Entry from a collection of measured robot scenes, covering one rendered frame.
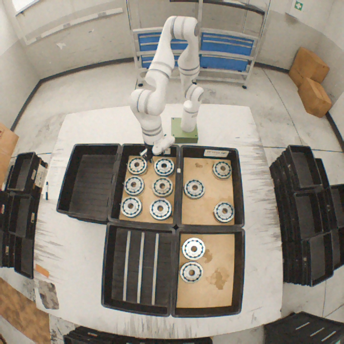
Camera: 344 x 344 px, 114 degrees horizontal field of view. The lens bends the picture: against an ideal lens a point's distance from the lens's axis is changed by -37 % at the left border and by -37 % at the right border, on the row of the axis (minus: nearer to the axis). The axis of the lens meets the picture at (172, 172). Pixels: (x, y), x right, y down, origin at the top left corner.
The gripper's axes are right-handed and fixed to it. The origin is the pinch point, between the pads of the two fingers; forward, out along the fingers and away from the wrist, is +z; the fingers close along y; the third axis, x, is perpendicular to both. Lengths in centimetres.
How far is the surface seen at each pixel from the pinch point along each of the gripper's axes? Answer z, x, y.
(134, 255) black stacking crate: 17.6, 24.4, 35.9
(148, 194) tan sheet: 17.3, 5.1, 11.7
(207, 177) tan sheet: 17.2, 18.3, -16.7
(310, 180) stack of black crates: 51, 82, -104
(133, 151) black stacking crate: 12.6, -17.4, 3.6
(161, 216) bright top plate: 14.5, 18.6, 14.1
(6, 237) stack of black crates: 60, -68, 158
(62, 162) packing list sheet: 30, -60, 46
